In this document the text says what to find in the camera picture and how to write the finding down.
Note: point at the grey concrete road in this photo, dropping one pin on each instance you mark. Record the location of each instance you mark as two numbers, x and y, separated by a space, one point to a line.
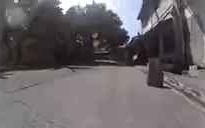
90 100

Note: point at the group of dark trees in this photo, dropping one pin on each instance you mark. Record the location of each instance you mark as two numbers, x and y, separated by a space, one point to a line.
90 26

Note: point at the building with pale awning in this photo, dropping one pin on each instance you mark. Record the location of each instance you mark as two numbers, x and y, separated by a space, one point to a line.
163 15

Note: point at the dark pole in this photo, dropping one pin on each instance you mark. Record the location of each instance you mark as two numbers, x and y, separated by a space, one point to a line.
178 40

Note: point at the grey concrete post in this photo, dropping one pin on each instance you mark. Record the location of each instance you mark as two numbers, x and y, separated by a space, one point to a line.
155 73

